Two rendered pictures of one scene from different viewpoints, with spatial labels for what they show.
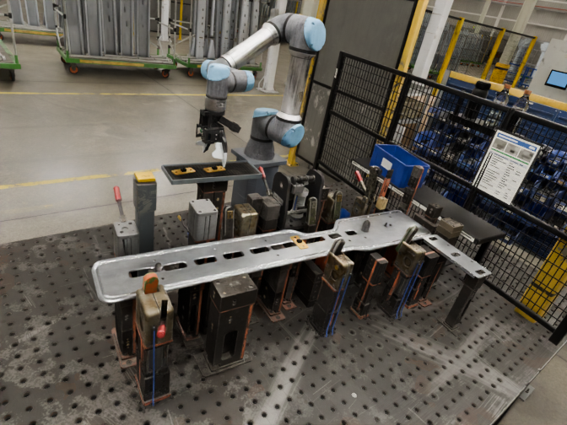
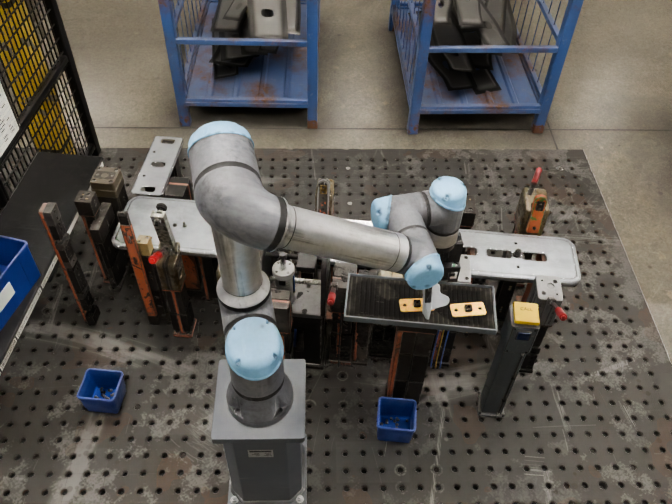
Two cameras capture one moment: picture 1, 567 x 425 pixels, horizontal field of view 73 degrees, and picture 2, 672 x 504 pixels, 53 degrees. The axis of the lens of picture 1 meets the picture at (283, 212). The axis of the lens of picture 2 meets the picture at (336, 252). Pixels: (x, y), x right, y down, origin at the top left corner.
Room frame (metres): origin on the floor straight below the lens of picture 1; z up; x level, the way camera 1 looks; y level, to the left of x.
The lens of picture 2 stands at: (2.29, 0.81, 2.48)
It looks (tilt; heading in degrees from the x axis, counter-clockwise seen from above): 48 degrees down; 220
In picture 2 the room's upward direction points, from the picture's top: 2 degrees clockwise
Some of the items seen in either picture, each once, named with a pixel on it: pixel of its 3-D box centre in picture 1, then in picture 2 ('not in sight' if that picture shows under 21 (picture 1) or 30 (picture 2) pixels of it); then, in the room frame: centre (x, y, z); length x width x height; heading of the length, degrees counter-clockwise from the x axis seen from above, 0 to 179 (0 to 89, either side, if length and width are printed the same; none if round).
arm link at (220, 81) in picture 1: (218, 81); (444, 205); (1.37, 0.32, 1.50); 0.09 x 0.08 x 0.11; 145
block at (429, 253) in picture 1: (415, 277); (183, 217); (1.41, -0.63, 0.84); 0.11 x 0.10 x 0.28; 36
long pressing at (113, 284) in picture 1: (295, 244); (345, 239); (1.22, -0.07, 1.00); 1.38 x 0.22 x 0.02; 126
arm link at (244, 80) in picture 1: (235, 80); (401, 218); (1.46, 0.27, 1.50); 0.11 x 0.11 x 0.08; 55
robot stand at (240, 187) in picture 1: (253, 190); (264, 437); (1.80, 0.18, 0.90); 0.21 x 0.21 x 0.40; 43
